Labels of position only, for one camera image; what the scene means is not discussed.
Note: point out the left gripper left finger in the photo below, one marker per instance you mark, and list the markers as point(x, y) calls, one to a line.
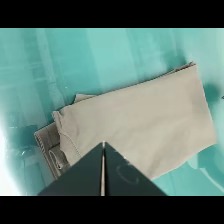
point(81, 176)

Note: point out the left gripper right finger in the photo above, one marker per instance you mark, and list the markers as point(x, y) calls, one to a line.
point(130, 176)

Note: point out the brown T-shirt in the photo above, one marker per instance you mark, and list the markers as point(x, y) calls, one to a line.
point(143, 126)

